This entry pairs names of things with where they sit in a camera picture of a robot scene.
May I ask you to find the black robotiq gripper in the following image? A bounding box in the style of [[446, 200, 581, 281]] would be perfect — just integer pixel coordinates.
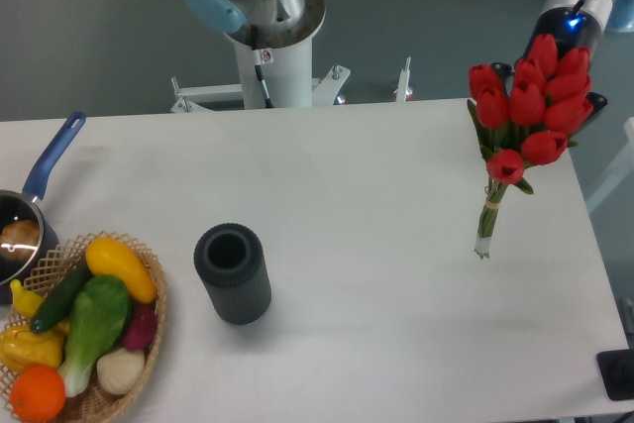
[[490, 8, 608, 108]]

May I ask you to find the red tulip bouquet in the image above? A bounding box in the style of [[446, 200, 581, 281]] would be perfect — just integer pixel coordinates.
[[467, 35, 596, 259]]

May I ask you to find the blue translucent bag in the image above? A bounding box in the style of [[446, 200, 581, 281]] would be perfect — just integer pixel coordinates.
[[606, 0, 634, 33]]

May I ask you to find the black device at edge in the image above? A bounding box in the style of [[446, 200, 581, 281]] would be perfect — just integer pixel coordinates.
[[596, 349, 633, 401]]

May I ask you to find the dark grey ribbed vase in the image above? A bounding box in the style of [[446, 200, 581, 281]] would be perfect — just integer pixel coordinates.
[[193, 223, 271, 325]]

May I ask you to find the purple red radish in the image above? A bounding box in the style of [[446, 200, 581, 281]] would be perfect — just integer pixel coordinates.
[[122, 304, 158, 351]]

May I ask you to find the yellow squash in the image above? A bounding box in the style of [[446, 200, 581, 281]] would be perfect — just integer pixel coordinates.
[[85, 237, 158, 304]]

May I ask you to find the green bok choy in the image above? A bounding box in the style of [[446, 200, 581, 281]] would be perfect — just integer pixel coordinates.
[[58, 275, 132, 398]]

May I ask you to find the white garlic bulb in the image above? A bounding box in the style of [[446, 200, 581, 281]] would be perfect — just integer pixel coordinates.
[[96, 348, 145, 395]]

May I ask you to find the woven wicker basket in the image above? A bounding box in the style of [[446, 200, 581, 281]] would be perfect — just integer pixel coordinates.
[[22, 231, 167, 422]]

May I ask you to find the dark green cucumber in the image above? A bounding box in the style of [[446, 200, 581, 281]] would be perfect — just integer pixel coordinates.
[[30, 262, 93, 334]]

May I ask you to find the brown bread roll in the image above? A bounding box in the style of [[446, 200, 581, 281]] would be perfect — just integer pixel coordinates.
[[1, 220, 40, 262]]

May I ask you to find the small yellow banana pepper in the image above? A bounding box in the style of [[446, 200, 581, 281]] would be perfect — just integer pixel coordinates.
[[7, 279, 70, 337]]

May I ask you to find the yellow bell pepper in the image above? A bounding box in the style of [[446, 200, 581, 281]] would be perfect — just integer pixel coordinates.
[[1, 325, 64, 373]]

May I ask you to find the orange fruit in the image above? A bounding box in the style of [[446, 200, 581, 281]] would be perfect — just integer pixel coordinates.
[[10, 365, 66, 422]]

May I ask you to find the white pedestal base frame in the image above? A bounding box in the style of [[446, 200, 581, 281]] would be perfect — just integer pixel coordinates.
[[169, 55, 415, 114]]

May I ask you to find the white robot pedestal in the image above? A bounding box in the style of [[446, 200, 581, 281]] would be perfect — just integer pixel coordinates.
[[228, 0, 326, 109]]

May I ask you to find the black pedestal cable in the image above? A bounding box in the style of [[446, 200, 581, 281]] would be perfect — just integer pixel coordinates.
[[249, 24, 274, 109]]

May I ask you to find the blue handled saucepan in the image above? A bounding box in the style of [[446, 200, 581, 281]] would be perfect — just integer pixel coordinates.
[[1, 112, 86, 305]]

